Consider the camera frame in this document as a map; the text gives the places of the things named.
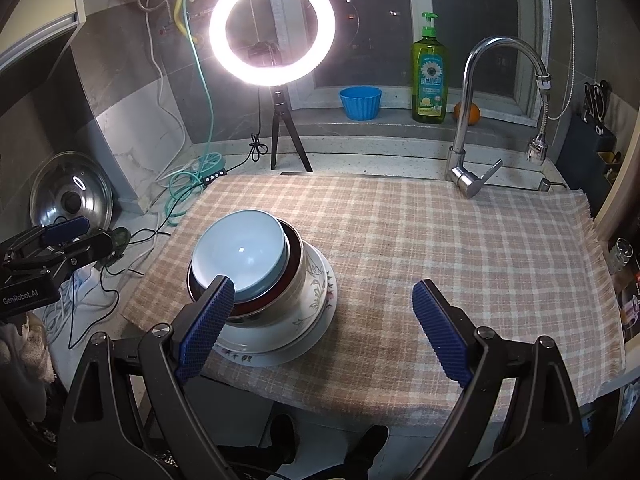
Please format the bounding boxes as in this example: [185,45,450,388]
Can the steel pot lid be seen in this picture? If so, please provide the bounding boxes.
[29,151,115,233]

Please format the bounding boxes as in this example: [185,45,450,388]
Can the dark knife block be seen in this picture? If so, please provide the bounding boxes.
[557,112,623,201]

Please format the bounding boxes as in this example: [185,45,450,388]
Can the orange fruit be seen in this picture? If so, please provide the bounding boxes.
[452,102,482,126]

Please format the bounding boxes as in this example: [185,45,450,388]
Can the blue plastic cup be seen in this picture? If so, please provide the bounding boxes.
[339,86,383,121]

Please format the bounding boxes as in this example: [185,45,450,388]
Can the small dark green object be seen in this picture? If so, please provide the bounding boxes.
[102,227,132,266]

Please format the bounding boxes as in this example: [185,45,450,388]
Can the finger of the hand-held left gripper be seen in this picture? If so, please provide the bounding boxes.
[0,215,92,261]
[47,230,116,273]

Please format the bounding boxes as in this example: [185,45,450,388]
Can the white plate large pink roses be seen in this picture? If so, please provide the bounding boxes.
[215,260,337,353]

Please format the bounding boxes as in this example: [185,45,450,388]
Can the yellow hose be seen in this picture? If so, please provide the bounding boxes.
[171,0,195,41]

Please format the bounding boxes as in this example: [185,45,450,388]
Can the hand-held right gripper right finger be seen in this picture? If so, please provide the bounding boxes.
[407,280,588,480]

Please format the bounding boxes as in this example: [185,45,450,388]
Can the pale blue ceramic bowl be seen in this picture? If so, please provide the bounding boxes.
[192,209,291,297]

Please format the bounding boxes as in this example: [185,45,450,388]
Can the black kitchen scissors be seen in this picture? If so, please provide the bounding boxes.
[582,80,612,131]

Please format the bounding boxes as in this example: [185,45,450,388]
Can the black ring light cable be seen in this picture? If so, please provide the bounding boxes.
[248,87,266,161]

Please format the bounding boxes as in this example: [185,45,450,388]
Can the round ring light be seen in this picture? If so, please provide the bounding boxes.
[209,0,337,90]

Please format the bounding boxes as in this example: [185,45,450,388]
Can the chrome flexible sprayer hose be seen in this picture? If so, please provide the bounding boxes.
[524,77,553,163]

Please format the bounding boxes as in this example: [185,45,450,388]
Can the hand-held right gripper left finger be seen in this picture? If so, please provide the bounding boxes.
[62,275,238,480]

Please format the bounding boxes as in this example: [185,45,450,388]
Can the teal hose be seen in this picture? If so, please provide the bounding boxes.
[165,0,223,226]

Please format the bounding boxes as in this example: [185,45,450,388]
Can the green dish soap pump bottle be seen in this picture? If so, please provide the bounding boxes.
[411,12,448,123]

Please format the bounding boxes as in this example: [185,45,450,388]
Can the person's black shoe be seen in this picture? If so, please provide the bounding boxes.
[347,425,390,471]
[262,414,301,466]

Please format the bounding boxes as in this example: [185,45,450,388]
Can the black mini tripod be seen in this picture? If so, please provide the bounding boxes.
[270,87,314,173]

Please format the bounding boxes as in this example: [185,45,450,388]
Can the chrome gooseneck faucet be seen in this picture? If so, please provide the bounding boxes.
[446,36,552,200]

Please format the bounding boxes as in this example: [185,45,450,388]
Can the small clear glass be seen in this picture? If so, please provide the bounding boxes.
[607,237,637,273]

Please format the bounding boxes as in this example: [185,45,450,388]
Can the red steel bowl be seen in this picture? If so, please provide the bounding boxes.
[186,220,306,319]

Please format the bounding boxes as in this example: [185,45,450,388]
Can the beige shelf unit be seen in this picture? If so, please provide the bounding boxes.
[592,0,640,341]

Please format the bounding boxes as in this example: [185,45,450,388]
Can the white plate green leaf print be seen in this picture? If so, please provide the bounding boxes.
[222,242,332,343]

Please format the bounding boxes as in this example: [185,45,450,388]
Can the beige checked cloth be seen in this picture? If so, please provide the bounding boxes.
[121,172,626,428]

